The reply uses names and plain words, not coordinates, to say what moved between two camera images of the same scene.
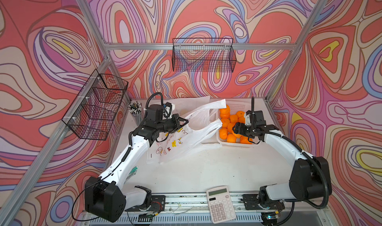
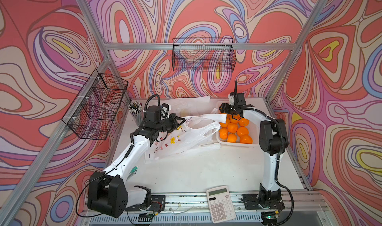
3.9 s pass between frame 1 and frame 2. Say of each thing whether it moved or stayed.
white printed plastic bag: moved
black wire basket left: stayed
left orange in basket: stayed
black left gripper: stayed
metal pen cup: stayed
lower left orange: stayed
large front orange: moved
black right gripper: moved
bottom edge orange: stayed
